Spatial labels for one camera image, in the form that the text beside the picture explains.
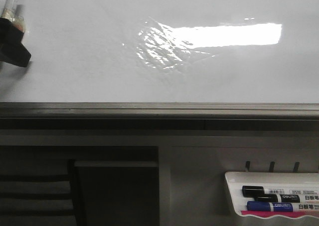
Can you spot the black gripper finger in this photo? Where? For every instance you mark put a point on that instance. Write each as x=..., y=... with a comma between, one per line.
x=11, y=48

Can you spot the black whiteboard marker with tape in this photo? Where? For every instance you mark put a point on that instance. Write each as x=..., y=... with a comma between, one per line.
x=12, y=11

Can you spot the black capped whiteboard marker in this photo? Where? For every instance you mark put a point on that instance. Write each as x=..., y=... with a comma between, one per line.
x=250, y=191

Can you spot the blue capped whiteboard marker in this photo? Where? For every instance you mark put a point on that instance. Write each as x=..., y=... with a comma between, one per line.
x=281, y=207

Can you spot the pink whiteboard marker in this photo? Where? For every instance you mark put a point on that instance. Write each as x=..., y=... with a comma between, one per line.
x=264, y=214

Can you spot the white plastic marker tray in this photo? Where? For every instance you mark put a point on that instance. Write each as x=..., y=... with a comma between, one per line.
x=237, y=202

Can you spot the dark metal hook left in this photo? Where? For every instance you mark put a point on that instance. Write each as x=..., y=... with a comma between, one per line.
x=247, y=166

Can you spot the dark metal hook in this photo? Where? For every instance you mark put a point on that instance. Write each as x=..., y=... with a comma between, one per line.
x=296, y=167
x=271, y=166
x=247, y=166

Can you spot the dark metal hook middle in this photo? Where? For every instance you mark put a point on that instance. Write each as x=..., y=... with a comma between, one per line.
x=271, y=166

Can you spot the dark metal hook right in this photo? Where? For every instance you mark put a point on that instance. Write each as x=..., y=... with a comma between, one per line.
x=296, y=167

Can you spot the white whiteboard with metal frame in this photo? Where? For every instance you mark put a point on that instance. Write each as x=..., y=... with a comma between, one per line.
x=190, y=64

